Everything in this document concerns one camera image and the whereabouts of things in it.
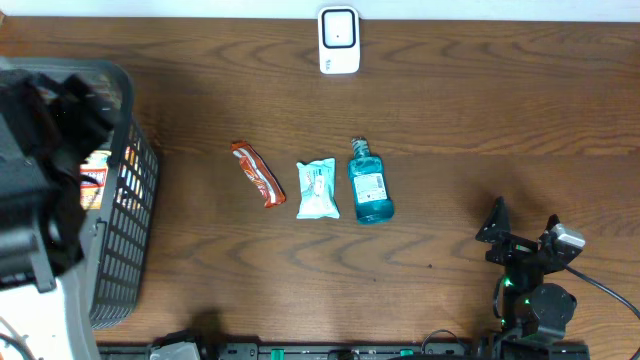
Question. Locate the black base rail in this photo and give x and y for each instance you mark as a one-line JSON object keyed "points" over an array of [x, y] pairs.
{"points": [[252, 351]]}

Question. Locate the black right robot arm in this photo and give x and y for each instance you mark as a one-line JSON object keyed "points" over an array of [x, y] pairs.
{"points": [[532, 311]]}

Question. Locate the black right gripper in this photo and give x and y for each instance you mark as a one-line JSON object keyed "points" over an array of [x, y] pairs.
{"points": [[515, 246]]}

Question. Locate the orange snack bar wrapper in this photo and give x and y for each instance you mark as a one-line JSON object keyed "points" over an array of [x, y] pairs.
{"points": [[258, 173]]}

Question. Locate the grey plastic shopping basket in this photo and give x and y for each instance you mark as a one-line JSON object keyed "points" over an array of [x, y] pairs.
{"points": [[120, 205]]}

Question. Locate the blue mouthwash bottle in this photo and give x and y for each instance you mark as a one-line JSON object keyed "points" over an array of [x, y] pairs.
{"points": [[373, 204]]}

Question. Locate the white barcode scanner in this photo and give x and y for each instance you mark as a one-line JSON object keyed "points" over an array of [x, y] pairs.
{"points": [[339, 40]]}

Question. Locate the yellow tissue pack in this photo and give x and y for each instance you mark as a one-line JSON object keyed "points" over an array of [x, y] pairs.
{"points": [[95, 180]]}

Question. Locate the teal wet wipes pack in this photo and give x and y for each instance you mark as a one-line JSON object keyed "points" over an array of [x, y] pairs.
{"points": [[317, 188]]}

